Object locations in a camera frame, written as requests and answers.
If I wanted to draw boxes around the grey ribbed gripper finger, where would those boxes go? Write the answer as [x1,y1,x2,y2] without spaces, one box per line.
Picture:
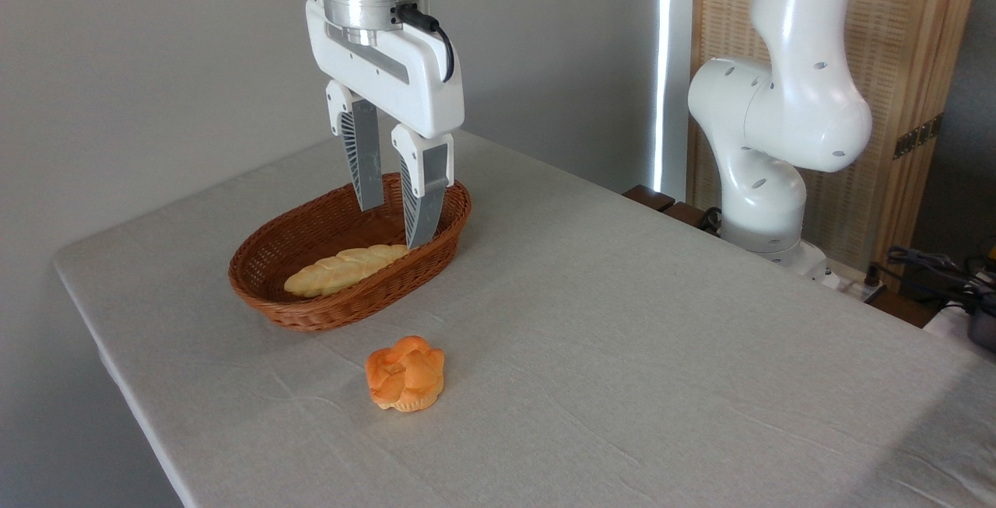
[391,123,455,250]
[325,80,387,212]

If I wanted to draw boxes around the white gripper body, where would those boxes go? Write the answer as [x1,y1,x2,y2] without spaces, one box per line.
[299,0,466,139]

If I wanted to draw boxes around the orange flower-shaped bread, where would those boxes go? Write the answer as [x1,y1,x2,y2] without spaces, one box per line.
[365,335,446,413]

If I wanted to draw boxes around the long pale braided bread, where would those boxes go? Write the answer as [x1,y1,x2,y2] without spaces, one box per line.
[283,243,411,298]

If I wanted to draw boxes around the brown woven wicker basket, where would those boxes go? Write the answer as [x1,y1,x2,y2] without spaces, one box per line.
[228,173,473,333]

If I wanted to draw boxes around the dark brown wooden block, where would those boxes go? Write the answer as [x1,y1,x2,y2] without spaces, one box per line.
[622,184,676,213]
[661,201,723,235]

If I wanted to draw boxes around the grey tablecloth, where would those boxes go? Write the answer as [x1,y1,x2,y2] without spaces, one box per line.
[53,131,996,508]

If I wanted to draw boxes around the white power strip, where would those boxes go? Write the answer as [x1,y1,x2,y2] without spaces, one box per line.
[809,258,888,300]

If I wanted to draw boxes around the dark metal screen hinge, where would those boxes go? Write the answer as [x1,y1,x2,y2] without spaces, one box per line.
[893,113,945,160]

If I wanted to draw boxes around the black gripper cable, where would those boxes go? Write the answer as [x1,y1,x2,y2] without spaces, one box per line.
[393,4,456,83]

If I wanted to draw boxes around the white vertical frame strip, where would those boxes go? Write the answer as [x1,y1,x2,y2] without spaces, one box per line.
[652,0,696,202]

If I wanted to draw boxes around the black cable bundle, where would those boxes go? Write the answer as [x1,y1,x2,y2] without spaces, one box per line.
[865,245,996,316]

